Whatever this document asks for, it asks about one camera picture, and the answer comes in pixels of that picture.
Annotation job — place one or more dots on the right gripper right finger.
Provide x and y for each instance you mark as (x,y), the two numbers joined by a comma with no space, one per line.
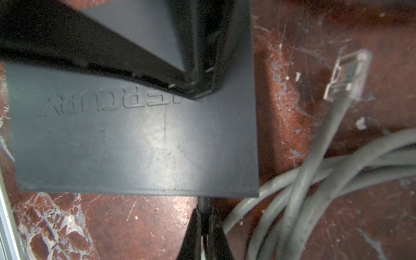
(218,247)

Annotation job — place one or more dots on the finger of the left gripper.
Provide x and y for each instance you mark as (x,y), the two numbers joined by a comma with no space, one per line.
(52,34)

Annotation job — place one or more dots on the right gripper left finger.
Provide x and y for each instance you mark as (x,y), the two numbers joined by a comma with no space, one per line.
(191,248)

